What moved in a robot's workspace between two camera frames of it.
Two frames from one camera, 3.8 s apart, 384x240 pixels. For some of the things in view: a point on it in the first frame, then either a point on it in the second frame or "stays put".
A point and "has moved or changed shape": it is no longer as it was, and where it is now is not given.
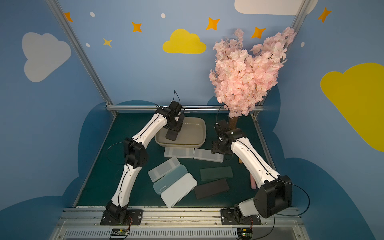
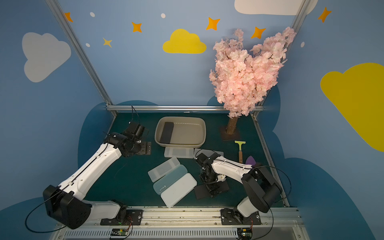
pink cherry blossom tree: x=242 y=79 stays put
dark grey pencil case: x=171 y=134 has moved or changed shape
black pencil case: x=210 y=188 stays put
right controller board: x=245 y=232 stays put
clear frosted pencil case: x=163 y=168 stays put
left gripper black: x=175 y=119 -> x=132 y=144
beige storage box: x=193 y=134 stays put
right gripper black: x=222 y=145 -> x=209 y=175
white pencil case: x=178 y=190 stays put
